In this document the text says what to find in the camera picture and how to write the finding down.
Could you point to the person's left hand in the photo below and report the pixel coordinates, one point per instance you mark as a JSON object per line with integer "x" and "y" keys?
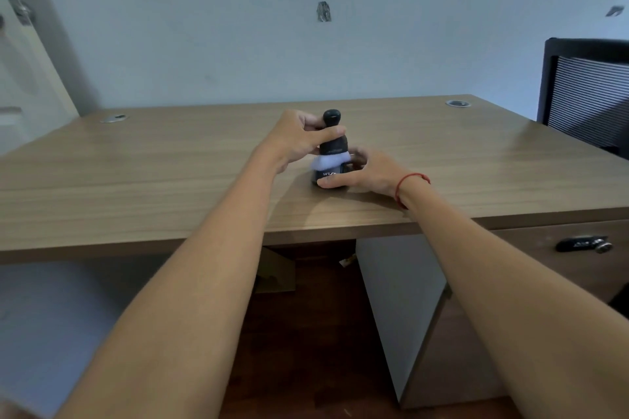
{"x": 287, "y": 139}

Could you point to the person's right hand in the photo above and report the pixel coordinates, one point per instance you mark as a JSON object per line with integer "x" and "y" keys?
{"x": 376, "y": 175}

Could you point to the person's left thumb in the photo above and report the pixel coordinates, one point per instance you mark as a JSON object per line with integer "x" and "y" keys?
{"x": 312, "y": 121}

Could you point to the person's right thumb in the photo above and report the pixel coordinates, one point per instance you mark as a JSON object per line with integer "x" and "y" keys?
{"x": 336, "y": 180}

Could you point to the black brush base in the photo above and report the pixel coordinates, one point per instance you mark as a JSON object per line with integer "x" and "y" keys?
{"x": 330, "y": 175}

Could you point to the black brush with white bristles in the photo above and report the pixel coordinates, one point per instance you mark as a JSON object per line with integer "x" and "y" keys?
{"x": 335, "y": 143}

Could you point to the person's right forearm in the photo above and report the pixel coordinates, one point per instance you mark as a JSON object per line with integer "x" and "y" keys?
{"x": 516, "y": 305}

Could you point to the person's left forearm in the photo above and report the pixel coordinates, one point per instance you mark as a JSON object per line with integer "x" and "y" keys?
{"x": 196, "y": 286}

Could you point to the small paper scrap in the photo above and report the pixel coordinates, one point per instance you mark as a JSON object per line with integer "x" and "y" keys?
{"x": 347, "y": 262}

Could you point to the black key in drawer lock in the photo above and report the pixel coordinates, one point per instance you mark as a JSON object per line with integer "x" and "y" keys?
{"x": 582, "y": 243}

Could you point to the black mesh office chair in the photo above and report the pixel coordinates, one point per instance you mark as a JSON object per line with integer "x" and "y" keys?
{"x": 587, "y": 99}

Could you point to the white door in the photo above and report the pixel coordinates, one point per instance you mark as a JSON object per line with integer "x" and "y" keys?
{"x": 29, "y": 80}

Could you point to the metal door latch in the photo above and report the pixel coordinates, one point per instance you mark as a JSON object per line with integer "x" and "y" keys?
{"x": 22, "y": 10}

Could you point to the wooden drawer pedestal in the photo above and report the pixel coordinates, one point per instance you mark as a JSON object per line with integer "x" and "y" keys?
{"x": 408, "y": 315}

